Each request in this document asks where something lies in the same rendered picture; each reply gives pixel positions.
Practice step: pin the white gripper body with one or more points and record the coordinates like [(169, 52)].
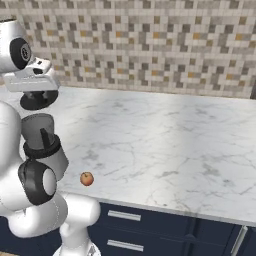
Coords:
[(30, 82)]

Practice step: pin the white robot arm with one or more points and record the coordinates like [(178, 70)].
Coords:
[(10, 186)]

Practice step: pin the black blender lid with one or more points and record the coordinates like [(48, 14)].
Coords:
[(38, 101)]

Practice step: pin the grey blender with black collar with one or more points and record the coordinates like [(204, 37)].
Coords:
[(38, 131)]

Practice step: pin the orange peach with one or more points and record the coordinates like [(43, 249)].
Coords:
[(87, 179)]

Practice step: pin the navy cupboard door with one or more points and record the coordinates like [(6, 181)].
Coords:
[(250, 243), (36, 245), (213, 238)]

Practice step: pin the navy drawer front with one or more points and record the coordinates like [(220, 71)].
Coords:
[(160, 245), (166, 221)]

